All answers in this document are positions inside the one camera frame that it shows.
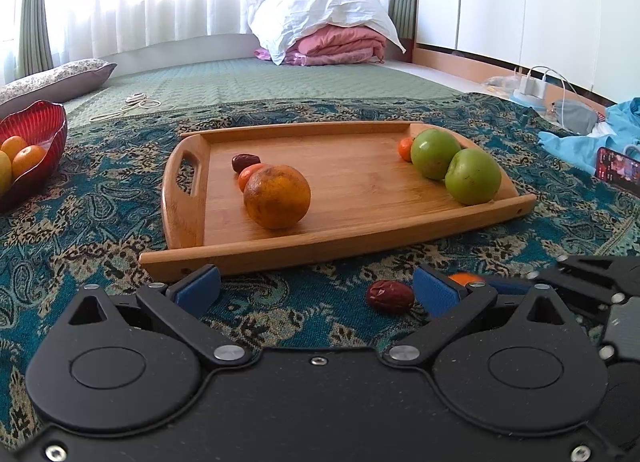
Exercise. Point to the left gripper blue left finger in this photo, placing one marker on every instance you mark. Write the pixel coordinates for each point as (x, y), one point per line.
(176, 310)

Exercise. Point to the left green curtain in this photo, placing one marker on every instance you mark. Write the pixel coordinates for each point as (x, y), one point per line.
(33, 50)

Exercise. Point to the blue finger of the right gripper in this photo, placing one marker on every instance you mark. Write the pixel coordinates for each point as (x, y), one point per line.
(510, 285)

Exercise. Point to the white charger with cable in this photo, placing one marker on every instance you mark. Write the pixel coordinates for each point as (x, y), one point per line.
(532, 90)

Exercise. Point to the green apple front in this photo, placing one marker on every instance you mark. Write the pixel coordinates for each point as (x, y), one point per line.
(473, 177)

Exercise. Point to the large orange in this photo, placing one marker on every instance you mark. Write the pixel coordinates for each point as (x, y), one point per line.
(276, 197)

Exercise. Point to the light blue cloth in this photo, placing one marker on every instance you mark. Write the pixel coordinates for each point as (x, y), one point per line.
(581, 151)

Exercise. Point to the red date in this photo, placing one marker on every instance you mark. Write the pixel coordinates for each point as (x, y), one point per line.
(241, 161)
(389, 296)

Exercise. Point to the orange fruit in bowl rear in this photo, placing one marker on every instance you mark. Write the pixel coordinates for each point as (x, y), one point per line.
(12, 145)

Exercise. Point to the floral grey pillow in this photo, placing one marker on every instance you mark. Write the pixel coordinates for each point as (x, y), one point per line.
(58, 85)

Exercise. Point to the pink folded blanket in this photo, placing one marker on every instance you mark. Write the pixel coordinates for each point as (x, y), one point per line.
(333, 45)

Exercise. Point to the wooden serving tray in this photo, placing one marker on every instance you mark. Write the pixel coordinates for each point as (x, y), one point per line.
(364, 198)

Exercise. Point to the yellow fruit in bowl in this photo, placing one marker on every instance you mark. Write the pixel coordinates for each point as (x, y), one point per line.
(6, 173)

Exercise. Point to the white duvet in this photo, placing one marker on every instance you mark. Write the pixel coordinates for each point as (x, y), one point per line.
(278, 23)

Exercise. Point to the green quilted mattress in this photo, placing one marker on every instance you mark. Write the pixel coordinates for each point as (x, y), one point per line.
(248, 79)

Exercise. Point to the green apple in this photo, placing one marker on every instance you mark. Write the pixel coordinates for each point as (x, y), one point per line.
(473, 177)
(431, 152)

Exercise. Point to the smartphone with lit screen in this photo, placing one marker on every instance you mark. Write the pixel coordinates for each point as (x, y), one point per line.
(618, 169)

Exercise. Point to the red glass bowl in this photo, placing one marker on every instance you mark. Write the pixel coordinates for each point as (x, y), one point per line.
(32, 144)

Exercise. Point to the small tangerine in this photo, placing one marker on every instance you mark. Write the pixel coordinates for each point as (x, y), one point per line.
(404, 149)

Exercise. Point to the orange fruit in bowl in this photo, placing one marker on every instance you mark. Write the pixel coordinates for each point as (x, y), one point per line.
(12, 145)
(27, 159)

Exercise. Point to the orange fruit in bowl front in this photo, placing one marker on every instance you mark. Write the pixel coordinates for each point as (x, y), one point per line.
(27, 159)

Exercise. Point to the clear plastic bag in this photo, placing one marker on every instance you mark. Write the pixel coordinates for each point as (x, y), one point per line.
(502, 85)

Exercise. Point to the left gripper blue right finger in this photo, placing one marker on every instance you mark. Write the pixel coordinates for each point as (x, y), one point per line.
(452, 308)

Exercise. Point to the grey pouch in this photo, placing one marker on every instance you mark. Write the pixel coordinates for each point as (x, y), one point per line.
(573, 116)

